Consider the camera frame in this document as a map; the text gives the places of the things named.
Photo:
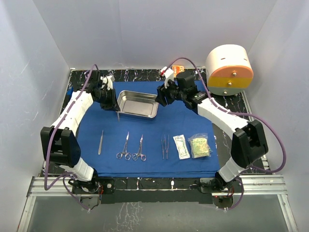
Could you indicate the steel ring-handle scissors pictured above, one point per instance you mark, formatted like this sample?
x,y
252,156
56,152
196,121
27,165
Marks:
x,y
139,154

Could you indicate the steel forceps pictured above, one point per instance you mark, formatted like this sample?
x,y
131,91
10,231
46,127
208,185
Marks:
x,y
166,145

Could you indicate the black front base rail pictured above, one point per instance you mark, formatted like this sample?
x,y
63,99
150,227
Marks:
x,y
166,190

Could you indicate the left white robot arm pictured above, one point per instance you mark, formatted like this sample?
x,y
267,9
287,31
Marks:
x,y
59,142

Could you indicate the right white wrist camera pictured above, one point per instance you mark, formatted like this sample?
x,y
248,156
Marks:
x,y
168,74

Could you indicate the white packet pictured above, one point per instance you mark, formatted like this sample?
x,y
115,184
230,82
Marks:
x,y
180,143

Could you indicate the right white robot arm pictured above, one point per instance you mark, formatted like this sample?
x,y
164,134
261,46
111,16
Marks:
x,y
248,138

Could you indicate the aluminium frame extrusion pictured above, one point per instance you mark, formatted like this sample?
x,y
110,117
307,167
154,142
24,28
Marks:
x,y
254,203

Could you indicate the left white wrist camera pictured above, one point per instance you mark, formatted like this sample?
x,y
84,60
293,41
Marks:
x,y
107,82

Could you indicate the blue surgical drape cloth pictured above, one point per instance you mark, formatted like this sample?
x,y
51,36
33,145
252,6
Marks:
x,y
172,120

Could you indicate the green suture packet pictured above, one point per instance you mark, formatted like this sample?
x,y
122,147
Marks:
x,y
199,145

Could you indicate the small orange circuit board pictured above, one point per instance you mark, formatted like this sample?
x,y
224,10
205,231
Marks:
x,y
177,68

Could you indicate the pink cylindrical tissue phantom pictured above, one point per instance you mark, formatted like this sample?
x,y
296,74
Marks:
x,y
229,71

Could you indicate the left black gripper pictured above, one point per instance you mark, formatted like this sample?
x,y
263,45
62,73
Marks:
x,y
113,105

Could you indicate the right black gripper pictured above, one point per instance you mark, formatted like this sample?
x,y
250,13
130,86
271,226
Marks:
x,y
162,97

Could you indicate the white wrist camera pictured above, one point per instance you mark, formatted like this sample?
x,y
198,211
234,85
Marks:
x,y
107,82
168,74

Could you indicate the metal instrument tray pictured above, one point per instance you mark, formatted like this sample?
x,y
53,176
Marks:
x,y
137,104

